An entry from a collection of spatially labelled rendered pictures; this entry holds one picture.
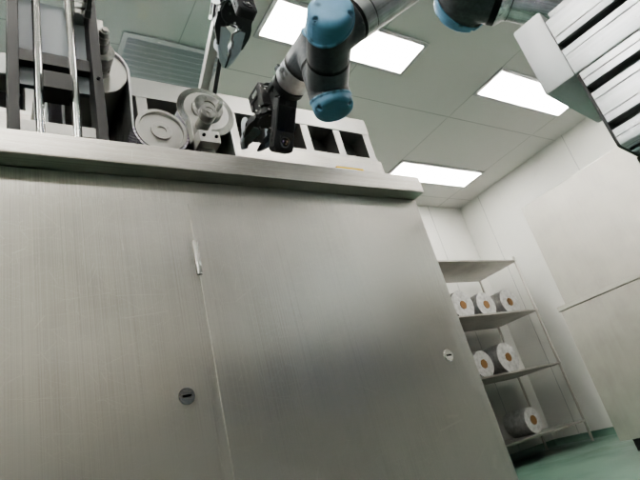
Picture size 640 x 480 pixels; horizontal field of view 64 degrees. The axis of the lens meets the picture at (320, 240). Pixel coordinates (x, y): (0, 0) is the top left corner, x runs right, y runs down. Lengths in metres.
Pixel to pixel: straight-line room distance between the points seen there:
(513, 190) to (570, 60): 5.54
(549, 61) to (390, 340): 0.52
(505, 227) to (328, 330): 5.39
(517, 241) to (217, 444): 5.52
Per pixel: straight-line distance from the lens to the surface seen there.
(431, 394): 0.94
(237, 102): 1.93
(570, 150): 5.83
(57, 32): 1.24
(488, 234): 6.31
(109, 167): 0.82
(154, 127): 1.27
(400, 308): 0.96
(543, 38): 0.63
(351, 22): 0.86
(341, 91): 0.94
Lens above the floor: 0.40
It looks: 23 degrees up
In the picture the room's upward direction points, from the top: 15 degrees counter-clockwise
